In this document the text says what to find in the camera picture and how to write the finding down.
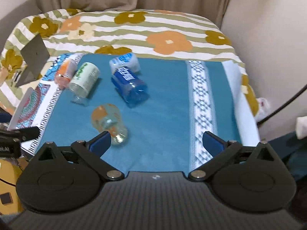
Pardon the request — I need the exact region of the clear cup orange print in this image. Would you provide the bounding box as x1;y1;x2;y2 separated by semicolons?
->
91;103;128;145

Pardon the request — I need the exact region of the blue plastic cup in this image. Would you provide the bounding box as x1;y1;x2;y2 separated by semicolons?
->
111;66;149;108

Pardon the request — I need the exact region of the orange label plastic cup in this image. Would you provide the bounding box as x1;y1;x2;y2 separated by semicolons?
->
54;59;78;89

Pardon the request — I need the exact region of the white cup blue label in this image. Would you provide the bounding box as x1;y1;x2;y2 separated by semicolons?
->
109;53;140;74

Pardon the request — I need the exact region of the white plastic bag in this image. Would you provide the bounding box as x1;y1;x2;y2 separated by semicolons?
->
254;98;270;122

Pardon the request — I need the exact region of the teal patterned cloth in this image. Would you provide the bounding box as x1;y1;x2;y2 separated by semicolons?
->
16;53;260;173

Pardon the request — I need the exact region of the white cloth item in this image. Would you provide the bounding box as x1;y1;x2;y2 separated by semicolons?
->
295;116;307;140

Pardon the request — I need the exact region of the grey open laptop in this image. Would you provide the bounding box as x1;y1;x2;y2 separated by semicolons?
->
14;34;50;87

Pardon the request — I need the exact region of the grey headboard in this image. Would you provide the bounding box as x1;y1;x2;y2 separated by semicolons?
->
0;0;42;51

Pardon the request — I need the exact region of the floral striped duvet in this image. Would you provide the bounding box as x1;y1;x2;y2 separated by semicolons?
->
1;8;260;115

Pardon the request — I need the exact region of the black cable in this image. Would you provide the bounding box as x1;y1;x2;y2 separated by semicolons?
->
256;83;307;125

